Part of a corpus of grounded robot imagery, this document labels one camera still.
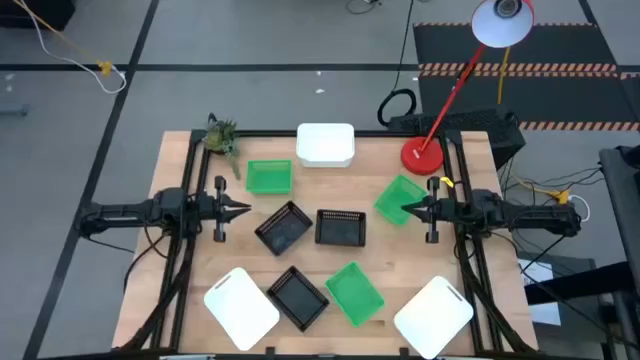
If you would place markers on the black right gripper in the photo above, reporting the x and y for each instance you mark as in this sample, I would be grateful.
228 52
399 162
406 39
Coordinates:
434 210

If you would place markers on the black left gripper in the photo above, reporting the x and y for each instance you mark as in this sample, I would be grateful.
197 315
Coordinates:
220 209

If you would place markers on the green plastic basket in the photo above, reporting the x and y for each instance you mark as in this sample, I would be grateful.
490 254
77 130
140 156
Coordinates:
269 177
355 295
395 197

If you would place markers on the black plastic basket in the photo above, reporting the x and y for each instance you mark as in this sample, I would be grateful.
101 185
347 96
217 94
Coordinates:
283 229
340 230
297 299

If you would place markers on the white plastic basket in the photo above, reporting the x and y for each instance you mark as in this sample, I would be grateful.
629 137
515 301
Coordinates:
241 309
325 142
433 317

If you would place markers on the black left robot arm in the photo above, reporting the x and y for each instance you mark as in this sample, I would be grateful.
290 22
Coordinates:
125 212

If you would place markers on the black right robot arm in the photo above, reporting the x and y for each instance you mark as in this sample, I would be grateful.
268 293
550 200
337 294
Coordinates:
525 214

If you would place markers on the yellow gripper tag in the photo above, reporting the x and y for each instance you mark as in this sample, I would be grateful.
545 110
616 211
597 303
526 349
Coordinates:
446 182

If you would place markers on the red desk lamp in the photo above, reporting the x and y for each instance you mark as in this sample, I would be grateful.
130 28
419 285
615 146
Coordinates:
422 156

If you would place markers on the small potted green plant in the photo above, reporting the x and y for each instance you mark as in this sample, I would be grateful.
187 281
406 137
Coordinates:
221 135

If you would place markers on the white paper sheet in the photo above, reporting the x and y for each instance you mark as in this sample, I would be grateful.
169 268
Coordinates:
539 274

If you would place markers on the yellow plug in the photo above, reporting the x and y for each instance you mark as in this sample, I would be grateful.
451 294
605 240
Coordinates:
562 196

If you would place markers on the black metal beam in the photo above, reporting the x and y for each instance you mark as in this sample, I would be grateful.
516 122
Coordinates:
575 282

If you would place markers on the black hazard-striped floor mat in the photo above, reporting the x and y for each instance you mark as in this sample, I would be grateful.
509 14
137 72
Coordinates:
550 95

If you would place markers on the black side desk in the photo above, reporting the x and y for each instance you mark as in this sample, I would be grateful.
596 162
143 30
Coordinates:
625 200

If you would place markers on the dark cabinet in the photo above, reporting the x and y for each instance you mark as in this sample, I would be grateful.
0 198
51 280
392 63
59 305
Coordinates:
45 12

